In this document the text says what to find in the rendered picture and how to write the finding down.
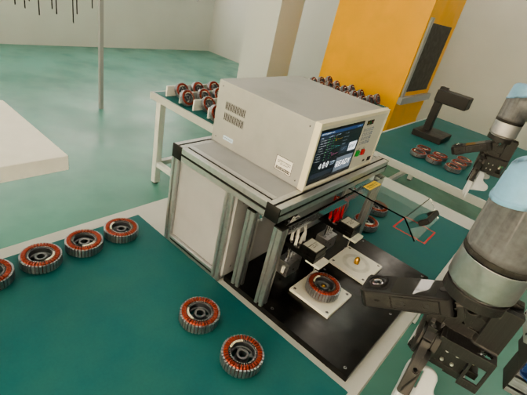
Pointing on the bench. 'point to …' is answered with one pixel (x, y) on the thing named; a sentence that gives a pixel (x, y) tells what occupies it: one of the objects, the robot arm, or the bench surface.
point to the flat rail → (321, 211)
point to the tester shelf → (263, 179)
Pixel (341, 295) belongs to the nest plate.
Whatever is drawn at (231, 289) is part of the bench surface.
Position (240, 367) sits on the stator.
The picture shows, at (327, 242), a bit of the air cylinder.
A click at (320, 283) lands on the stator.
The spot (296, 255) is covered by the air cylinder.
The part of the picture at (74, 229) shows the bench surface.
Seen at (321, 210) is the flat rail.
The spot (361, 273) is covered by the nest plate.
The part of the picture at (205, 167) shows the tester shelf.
